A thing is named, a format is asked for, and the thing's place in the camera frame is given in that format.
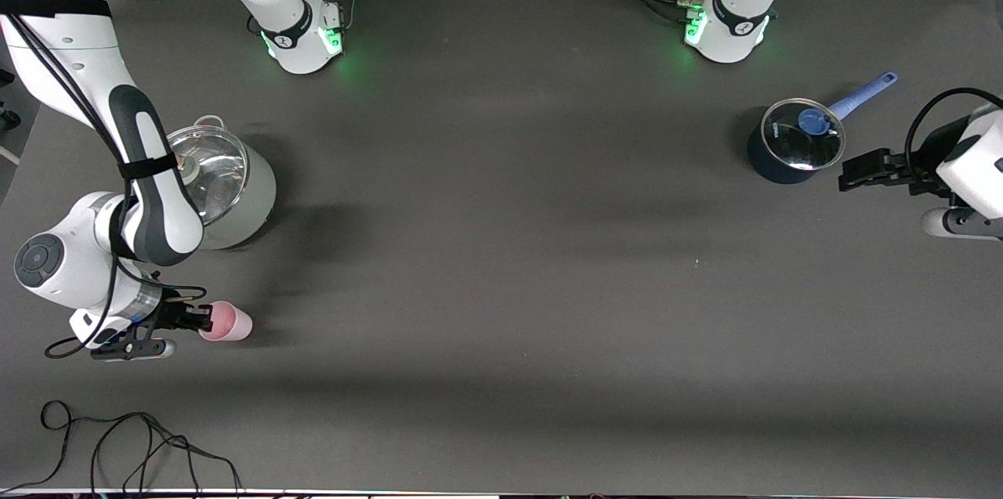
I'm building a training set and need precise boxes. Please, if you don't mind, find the pink plastic cup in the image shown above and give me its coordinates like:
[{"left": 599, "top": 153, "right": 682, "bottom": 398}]
[{"left": 198, "top": 300, "right": 253, "bottom": 343}]

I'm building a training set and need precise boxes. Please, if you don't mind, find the glass lid, blue knob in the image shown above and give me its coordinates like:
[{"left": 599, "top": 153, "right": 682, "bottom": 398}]
[{"left": 761, "top": 98, "right": 846, "bottom": 172}]

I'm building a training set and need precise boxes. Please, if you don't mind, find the dark blue saucepan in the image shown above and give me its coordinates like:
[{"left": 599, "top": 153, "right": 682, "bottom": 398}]
[{"left": 746, "top": 71, "right": 900, "bottom": 185}]

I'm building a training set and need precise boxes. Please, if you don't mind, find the grey-green cooking pot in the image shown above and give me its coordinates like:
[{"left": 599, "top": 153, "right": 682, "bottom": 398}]
[{"left": 168, "top": 115, "right": 277, "bottom": 251}]

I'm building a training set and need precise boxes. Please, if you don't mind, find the glass pot lid, wooden knob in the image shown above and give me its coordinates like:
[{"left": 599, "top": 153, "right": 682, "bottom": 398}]
[{"left": 167, "top": 125, "right": 249, "bottom": 226}]

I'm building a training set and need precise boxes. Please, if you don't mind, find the dark grey table mat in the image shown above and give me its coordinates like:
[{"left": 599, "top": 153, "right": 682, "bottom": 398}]
[{"left": 0, "top": 0, "right": 1003, "bottom": 496}]

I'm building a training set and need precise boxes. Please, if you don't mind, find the thin black loose cable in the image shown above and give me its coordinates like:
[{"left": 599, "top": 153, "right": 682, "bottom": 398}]
[{"left": 0, "top": 400, "right": 244, "bottom": 496}]

